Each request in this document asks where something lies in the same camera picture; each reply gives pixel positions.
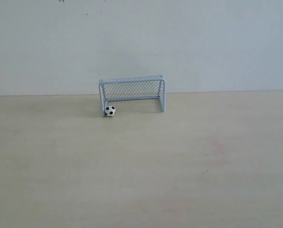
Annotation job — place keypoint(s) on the small black white soccer ball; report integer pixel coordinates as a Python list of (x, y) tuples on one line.
[(109, 111)]

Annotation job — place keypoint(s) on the white miniature soccer goal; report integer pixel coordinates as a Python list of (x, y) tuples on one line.
[(132, 88)]

